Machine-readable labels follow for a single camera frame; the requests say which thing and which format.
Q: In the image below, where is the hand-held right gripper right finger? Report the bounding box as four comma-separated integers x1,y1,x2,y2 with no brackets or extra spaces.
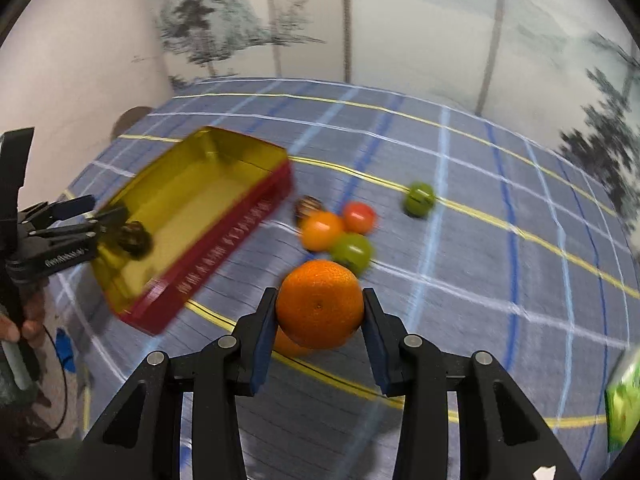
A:
362,288,582,480

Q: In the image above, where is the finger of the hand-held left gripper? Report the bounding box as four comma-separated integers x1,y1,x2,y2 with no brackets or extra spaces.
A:
30,206,129,241
18,195,96,225

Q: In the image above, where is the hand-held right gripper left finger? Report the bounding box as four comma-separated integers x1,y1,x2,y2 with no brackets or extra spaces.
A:
75,287,279,480

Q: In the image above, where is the orange mandarin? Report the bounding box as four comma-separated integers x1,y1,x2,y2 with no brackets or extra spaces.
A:
275,259,365,350
272,326,317,358

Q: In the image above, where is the dark wrinkled passion fruit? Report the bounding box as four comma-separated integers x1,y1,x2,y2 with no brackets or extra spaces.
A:
294,196,323,227
117,221,154,261

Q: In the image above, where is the red and gold tin box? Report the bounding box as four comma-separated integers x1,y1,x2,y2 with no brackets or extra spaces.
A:
91,126,294,337

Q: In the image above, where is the large green tomato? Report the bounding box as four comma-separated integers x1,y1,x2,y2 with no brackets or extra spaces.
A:
330,233,374,277

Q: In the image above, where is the person's left hand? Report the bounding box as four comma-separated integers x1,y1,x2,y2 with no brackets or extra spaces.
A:
0,287,47,346

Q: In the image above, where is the blue scrap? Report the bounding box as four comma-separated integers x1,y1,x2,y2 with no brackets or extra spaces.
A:
54,327,77,373

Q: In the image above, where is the brown round stool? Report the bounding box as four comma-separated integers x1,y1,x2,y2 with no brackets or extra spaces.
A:
110,106,156,140

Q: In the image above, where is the blue plaid tablecloth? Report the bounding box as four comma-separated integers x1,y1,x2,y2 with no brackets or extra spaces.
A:
52,77,640,480

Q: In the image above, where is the orange tomato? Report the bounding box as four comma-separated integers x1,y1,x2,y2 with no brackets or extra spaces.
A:
301,211,347,253

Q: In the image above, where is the red tomato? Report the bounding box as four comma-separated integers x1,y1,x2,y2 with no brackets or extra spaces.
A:
342,202,377,236

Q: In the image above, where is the small green tomato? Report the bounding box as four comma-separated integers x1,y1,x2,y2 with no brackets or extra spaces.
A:
403,182,436,219

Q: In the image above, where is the green packet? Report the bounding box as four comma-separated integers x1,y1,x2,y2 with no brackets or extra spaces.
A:
604,347,640,455

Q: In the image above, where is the painted landscape folding screen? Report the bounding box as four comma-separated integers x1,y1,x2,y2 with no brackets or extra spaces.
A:
142,0,640,221

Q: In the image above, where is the black cable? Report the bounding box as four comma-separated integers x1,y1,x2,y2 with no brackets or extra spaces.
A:
27,324,69,443

